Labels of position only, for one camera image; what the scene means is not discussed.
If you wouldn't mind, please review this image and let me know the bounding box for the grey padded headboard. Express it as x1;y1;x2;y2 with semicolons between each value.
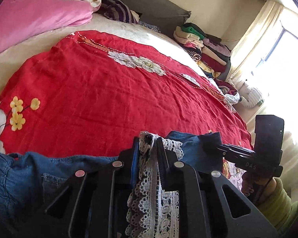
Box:
67;0;192;37

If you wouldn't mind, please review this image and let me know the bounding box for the purple striped garment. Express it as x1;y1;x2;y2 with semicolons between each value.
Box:
97;0;141;24

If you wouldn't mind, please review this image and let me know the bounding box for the pink blanket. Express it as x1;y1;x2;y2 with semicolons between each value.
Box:
0;0;95;60

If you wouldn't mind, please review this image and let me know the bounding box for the pile of folded clothes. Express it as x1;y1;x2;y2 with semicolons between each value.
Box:
173;22;232;80

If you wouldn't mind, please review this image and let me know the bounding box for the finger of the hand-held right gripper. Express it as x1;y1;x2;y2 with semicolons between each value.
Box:
222;151;254;161
217;144;255;153

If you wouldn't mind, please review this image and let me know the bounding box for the window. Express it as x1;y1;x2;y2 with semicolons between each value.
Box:
256;27;298;67

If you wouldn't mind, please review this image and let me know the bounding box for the person's right hand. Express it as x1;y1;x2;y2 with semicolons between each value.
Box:
241;171;262;197

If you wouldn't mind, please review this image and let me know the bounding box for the red floral bed cover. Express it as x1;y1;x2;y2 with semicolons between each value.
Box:
0;30;254;186

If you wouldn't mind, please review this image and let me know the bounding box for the white plush item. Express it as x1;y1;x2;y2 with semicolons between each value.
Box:
238;82;265;108

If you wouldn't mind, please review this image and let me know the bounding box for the cream curtain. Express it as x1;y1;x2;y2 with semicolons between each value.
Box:
228;0;298;199

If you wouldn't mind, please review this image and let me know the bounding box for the heap of loose clothes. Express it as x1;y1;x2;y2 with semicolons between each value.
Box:
215;78;240;105

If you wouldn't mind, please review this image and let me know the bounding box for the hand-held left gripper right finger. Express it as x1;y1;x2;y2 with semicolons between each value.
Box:
157;138;279;238

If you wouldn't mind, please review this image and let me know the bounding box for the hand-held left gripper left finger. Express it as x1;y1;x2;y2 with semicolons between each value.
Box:
27;136;139;238

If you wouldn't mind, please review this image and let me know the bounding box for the beige bedsheet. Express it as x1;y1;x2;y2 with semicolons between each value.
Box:
0;12;214;109

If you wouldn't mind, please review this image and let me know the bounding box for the person's right forearm green sleeve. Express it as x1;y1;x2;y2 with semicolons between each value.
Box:
257;177;298;231

